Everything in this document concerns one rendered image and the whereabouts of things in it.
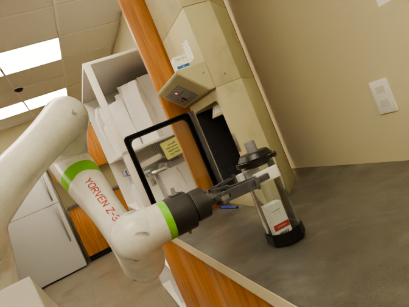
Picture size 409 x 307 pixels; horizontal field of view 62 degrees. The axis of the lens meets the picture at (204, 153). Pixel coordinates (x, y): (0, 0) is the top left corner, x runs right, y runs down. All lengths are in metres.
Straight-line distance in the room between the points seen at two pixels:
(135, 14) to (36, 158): 0.96
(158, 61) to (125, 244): 1.02
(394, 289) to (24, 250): 5.77
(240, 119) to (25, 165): 0.73
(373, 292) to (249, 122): 0.78
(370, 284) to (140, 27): 1.35
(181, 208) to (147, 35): 1.03
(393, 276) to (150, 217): 0.47
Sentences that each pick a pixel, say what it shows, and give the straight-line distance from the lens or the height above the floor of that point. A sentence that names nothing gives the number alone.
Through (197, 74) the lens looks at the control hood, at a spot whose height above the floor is 1.47.
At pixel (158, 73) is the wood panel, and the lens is 1.58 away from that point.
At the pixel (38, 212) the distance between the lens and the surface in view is 6.03.
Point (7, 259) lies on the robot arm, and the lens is 0.85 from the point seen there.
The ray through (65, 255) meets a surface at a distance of 6.09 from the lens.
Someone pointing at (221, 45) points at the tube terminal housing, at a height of 1.54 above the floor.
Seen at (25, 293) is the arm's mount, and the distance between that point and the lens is 0.66.
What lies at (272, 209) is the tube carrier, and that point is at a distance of 0.87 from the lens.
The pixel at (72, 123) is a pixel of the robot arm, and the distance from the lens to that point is 0.98.
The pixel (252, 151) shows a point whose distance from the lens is 0.87.
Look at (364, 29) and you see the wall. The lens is 1.27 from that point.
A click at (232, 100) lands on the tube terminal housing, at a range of 1.25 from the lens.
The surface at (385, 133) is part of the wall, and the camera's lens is 1.34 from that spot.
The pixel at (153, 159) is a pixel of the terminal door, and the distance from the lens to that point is 1.47.
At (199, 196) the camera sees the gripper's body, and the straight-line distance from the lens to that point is 0.79.
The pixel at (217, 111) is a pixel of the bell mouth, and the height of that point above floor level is 1.34.
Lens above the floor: 1.28
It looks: 3 degrees down
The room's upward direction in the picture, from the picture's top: 23 degrees counter-clockwise
